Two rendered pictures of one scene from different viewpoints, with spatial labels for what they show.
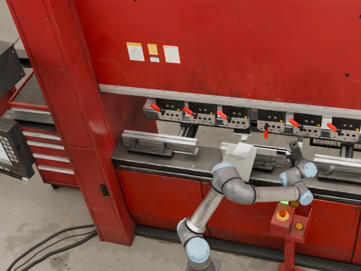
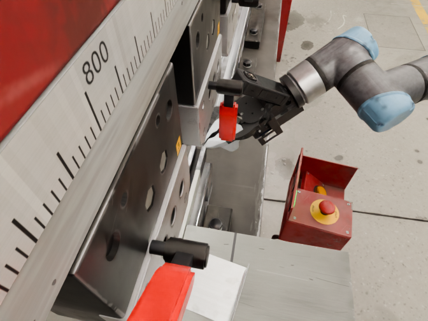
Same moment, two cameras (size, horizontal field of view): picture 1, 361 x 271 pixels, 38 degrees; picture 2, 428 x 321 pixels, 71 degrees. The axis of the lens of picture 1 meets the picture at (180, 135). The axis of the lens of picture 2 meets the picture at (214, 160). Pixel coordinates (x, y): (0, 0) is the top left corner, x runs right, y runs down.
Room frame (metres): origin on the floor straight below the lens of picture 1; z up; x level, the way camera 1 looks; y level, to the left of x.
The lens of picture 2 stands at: (2.18, -0.21, 1.46)
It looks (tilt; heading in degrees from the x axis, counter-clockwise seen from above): 52 degrees down; 257
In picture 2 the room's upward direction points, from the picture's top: straight up
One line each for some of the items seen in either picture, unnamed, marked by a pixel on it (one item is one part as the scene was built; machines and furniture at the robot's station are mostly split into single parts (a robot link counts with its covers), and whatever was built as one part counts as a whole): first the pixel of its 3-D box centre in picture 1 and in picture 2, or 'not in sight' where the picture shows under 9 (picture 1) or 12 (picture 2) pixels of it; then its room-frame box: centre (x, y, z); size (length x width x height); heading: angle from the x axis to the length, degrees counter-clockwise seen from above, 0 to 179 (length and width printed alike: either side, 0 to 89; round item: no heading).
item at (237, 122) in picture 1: (236, 112); (110, 203); (2.23, -0.34, 1.26); 0.15 x 0.09 x 0.17; 66
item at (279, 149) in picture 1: (270, 149); (188, 190); (2.15, -0.51, 0.98); 0.20 x 0.03 x 0.03; 66
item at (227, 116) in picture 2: (266, 130); (224, 112); (2.10, -0.48, 1.20); 0.04 x 0.02 x 0.10; 156
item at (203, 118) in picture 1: (203, 108); not in sight; (2.31, -0.16, 1.26); 0.15 x 0.09 x 0.17; 66
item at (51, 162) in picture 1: (70, 134); not in sight; (3.15, 0.87, 0.50); 0.50 x 0.50 x 1.00; 66
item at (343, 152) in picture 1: (348, 135); not in sight; (2.32, -1.07, 0.81); 0.64 x 0.08 x 0.14; 156
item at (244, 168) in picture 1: (237, 163); (260, 296); (2.08, -0.30, 1.00); 0.26 x 0.18 x 0.01; 156
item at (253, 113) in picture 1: (247, 125); not in sight; (2.37, -0.43, 1.01); 0.26 x 0.12 x 0.05; 156
